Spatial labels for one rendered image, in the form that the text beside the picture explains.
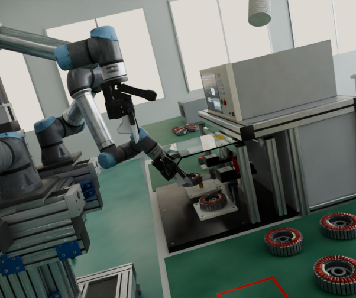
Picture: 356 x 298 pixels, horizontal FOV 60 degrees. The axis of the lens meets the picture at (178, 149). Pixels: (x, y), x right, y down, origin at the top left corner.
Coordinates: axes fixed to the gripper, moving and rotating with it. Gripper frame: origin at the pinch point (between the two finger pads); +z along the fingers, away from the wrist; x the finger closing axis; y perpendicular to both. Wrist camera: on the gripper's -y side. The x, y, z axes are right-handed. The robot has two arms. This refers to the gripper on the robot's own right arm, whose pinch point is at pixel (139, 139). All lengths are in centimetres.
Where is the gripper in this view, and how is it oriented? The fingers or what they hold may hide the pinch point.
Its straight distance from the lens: 101.5
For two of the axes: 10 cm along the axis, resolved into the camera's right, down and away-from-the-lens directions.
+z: 2.3, 9.5, 2.2
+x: 1.1, 2.0, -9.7
